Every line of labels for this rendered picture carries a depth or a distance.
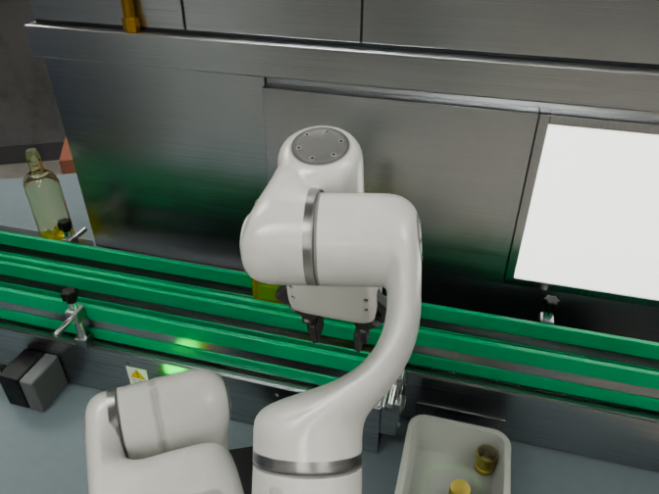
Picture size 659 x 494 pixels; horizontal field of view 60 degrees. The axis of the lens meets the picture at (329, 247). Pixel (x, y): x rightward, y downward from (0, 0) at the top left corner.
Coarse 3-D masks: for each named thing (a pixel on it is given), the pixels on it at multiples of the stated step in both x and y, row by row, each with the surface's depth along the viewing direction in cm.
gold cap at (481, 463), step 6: (486, 444) 100; (480, 450) 100; (486, 450) 101; (492, 450) 100; (480, 456) 101; (486, 456) 101; (492, 456) 100; (480, 462) 98; (486, 462) 97; (492, 462) 97; (480, 468) 99; (486, 468) 98; (492, 468) 99; (486, 474) 99
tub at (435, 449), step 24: (408, 432) 99; (432, 432) 102; (456, 432) 101; (480, 432) 99; (408, 456) 95; (432, 456) 103; (456, 456) 103; (504, 456) 95; (408, 480) 96; (432, 480) 99; (480, 480) 99; (504, 480) 91
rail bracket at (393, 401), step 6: (402, 372) 93; (402, 378) 92; (396, 384) 92; (402, 384) 93; (390, 390) 91; (396, 390) 91; (390, 396) 90; (396, 396) 95; (390, 402) 89; (396, 402) 96; (384, 408) 97; (390, 408) 89; (396, 408) 96
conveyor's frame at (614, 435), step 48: (0, 336) 117; (48, 336) 113; (96, 384) 117; (240, 384) 105; (288, 384) 102; (432, 384) 105; (480, 384) 102; (528, 432) 105; (576, 432) 102; (624, 432) 99
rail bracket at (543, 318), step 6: (546, 300) 102; (552, 300) 101; (558, 300) 101; (546, 306) 101; (552, 306) 101; (558, 306) 102; (540, 312) 105; (546, 312) 103; (552, 312) 102; (540, 318) 104; (546, 318) 103; (552, 318) 104
